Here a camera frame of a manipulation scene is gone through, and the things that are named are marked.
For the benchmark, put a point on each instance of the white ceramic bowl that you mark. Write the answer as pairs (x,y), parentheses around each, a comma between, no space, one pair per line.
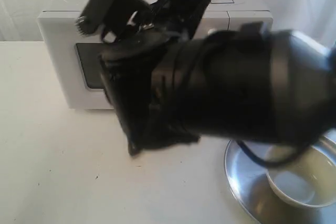
(308,182)

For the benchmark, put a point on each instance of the white microwave oven body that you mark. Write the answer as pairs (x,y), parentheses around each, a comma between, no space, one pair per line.
(216,17)

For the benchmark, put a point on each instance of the round steel tray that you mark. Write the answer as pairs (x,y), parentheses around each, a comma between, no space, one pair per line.
(250,187)

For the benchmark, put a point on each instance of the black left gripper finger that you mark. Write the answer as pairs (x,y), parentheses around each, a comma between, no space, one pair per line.
(127,86)

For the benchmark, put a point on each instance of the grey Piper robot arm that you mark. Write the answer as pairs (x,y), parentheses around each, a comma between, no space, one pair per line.
(168,87)

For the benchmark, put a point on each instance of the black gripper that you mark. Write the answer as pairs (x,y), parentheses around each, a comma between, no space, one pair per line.
(156,23)

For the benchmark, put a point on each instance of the white microwave door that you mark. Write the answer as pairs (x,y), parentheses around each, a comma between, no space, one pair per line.
(60,34)

